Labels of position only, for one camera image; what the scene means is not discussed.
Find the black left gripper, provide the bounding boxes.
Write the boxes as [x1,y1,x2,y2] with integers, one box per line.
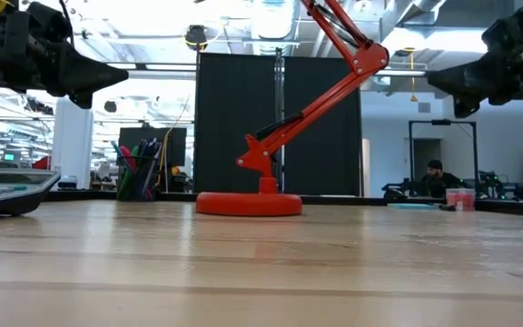
[0,13,130,110]

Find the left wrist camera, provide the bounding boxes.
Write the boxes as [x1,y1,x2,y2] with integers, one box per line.
[25,1,73,45]

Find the silver desk calculator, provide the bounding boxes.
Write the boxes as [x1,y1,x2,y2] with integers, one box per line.
[0,168,62,217]

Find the red pen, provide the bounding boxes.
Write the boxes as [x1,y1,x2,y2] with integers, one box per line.
[119,145,136,173]

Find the white round column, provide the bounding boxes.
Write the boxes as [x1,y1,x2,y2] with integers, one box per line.
[51,97,94,191]

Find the pink plastic cup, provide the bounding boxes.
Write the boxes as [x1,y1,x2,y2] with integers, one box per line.
[445,188,477,213]

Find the black metal stand frame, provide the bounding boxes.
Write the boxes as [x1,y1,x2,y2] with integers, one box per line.
[408,119,479,194]

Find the red articulated desk lamp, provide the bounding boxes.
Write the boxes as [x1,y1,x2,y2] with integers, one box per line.
[195,0,390,217]

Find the black robot equipment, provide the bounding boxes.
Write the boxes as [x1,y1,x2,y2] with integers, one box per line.
[381,179,421,202]

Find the yellow hanging cable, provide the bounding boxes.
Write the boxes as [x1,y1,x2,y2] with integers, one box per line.
[155,94,191,188]

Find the black ceiling dome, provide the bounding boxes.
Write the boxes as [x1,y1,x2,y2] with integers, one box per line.
[184,25,209,52]

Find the blue sticky notepad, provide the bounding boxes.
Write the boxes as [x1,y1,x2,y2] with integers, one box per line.
[387,203,439,211]

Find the yellow hanging pendant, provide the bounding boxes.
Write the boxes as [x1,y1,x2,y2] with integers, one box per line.
[405,47,419,104]

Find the black partition panel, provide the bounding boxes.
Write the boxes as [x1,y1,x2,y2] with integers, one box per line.
[192,52,363,197]

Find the green pen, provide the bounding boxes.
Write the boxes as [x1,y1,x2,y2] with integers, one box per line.
[118,144,141,201]

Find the black screen panel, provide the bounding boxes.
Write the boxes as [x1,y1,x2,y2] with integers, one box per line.
[118,126,188,168]

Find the blue pen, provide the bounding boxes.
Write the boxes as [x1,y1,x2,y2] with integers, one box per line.
[110,140,129,176]

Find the person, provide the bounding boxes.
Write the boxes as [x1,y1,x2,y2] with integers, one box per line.
[418,158,467,199]

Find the black mesh pen cup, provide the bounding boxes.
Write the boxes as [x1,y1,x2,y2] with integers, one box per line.
[116,155,163,203]

